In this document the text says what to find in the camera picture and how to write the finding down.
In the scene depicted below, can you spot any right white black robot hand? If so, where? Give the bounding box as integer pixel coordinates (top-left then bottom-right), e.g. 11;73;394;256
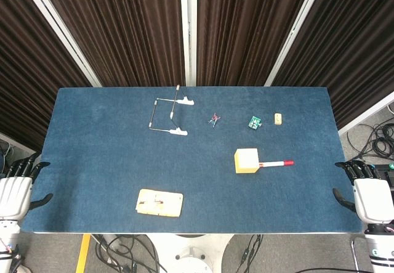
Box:
332;160;394;224

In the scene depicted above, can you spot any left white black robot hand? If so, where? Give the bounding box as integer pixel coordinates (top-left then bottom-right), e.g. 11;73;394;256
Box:
0;153;54;221

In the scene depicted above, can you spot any red and white marker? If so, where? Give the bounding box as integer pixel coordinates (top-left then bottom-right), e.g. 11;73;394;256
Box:
258;160;296;169

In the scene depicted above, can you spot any yellow foam cube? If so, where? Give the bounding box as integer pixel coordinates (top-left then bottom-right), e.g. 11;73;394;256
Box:
234;148;261;174

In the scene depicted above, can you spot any black equipment box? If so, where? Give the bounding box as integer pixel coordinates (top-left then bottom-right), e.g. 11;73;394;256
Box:
368;161;394;190

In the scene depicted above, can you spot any yellow floor tape strip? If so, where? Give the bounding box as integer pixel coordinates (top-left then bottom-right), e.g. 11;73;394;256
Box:
75;234;92;273

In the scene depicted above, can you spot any blue felt table cover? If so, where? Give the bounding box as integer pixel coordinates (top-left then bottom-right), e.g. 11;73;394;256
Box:
18;86;366;234

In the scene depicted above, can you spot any brown pleated partition panel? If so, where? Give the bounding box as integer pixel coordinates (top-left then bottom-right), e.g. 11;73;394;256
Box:
187;0;327;88
18;0;191;88
0;0;102;152
264;0;394;135

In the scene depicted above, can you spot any small green circuit board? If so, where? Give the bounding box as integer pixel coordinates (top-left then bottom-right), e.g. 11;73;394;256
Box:
247;115;263;130

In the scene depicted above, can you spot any yellow snack box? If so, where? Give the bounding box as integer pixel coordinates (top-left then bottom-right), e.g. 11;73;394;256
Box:
134;188;184;218

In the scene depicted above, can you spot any small red blue clip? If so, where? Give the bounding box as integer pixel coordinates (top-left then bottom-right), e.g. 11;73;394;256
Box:
207;112;222;128

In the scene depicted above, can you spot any black floor cable bundle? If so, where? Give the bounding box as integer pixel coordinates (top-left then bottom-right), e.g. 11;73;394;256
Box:
346;121;394;163
91;234;169;273

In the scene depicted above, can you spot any wire stand with white feet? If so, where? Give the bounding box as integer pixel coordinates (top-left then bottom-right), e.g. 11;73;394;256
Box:
148;84;195;137

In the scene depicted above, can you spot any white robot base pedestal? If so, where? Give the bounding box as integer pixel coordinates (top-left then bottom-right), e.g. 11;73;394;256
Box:
147;233;235;273

